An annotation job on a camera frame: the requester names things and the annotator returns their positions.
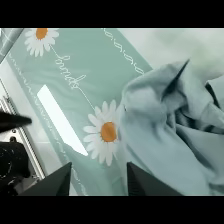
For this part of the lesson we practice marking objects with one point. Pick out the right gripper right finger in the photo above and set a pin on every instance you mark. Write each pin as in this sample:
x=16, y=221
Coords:
x=141, y=183

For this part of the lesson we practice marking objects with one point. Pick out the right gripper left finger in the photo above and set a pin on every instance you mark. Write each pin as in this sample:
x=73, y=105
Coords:
x=56, y=183

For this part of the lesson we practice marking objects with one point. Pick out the light blue T-shirt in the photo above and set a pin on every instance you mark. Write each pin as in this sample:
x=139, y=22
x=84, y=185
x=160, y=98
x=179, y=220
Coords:
x=166, y=133

